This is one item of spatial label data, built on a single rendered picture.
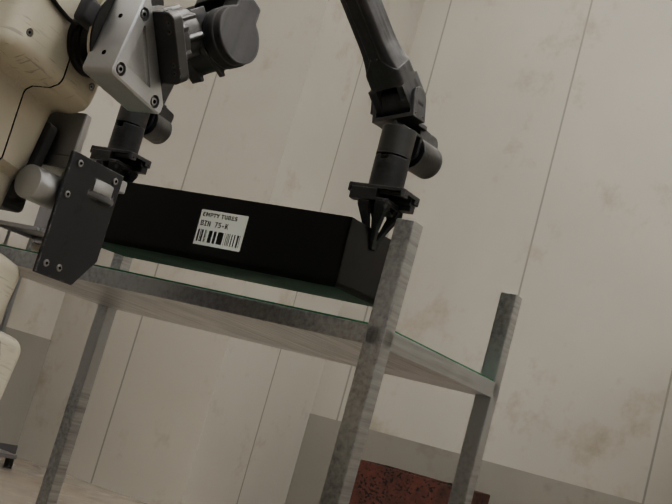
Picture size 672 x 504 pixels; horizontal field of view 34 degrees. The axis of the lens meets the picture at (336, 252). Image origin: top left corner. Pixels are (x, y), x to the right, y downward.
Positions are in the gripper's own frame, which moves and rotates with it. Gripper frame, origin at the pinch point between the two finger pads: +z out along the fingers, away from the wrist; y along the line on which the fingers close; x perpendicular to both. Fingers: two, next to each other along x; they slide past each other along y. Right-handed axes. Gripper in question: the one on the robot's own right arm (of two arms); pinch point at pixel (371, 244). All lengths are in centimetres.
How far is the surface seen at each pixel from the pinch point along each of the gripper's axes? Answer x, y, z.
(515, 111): -602, 240, -234
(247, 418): -514, 350, 43
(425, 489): -484, 190, 56
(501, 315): -22.0, -15.5, 4.4
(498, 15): -604, 274, -315
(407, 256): 19.4, -16.7, 4.4
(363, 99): -553, 346, -217
